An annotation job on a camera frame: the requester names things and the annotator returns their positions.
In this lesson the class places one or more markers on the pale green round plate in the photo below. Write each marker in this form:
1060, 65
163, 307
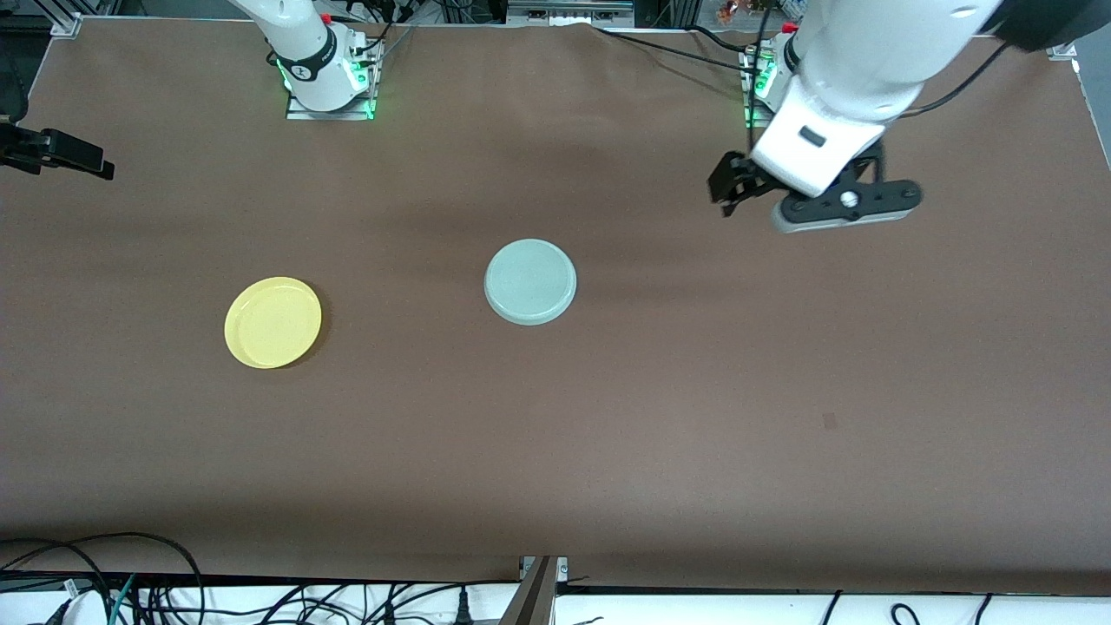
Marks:
530, 282

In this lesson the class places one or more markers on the yellow round plate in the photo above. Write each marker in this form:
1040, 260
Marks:
273, 323

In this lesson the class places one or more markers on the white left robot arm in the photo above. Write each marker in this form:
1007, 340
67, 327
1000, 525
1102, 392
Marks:
868, 61

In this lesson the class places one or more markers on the grey metal rack device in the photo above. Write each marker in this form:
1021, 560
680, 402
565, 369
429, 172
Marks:
564, 13

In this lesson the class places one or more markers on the brown table cover sheet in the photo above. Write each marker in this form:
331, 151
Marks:
608, 451

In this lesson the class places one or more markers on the white lower table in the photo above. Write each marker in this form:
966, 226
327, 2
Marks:
694, 612

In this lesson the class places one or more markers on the white power adapter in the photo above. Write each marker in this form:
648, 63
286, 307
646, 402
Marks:
82, 609

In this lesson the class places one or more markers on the aluminium profile beam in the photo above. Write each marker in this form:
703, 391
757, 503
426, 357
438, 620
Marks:
534, 599

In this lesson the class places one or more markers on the black power plug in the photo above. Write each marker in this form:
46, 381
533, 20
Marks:
463, 608

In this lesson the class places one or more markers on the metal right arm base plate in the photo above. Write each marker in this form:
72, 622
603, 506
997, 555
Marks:
330, 115

